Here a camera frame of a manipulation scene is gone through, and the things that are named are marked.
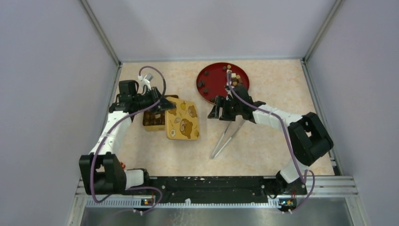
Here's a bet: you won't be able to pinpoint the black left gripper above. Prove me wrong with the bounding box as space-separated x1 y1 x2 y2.
133 86 176 114

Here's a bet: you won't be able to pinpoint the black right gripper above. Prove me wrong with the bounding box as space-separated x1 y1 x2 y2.
208 96 243 121

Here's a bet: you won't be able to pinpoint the gold chocolate box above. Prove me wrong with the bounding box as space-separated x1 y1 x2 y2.
142 107 176 132

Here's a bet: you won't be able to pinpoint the red round tray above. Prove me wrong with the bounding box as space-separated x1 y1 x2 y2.
195 62 250 103

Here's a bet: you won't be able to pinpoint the gold box lid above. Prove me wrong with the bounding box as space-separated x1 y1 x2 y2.
165 97 200 141

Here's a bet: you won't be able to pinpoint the steel serving tongs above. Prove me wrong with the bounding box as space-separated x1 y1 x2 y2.
210 120 246 160

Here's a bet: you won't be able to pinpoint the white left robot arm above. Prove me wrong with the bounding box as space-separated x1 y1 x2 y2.
79 80 176 195

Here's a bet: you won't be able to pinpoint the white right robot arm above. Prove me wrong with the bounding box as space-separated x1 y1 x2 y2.
207 87 334 194

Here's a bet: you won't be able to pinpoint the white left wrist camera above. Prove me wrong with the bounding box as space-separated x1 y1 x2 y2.
138 73 154 92

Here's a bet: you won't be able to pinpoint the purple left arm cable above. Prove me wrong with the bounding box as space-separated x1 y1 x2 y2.
89 65 167 215

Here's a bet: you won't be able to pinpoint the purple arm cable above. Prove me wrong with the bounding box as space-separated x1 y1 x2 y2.
89 65 167 215
226 70 315 215

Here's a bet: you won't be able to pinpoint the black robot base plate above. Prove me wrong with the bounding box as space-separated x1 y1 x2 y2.
121 176 308 205

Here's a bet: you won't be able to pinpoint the white cable duct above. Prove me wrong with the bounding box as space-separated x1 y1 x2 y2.
86 198 281 209

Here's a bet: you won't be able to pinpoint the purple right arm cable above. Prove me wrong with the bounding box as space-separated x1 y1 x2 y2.
226 70 315 215

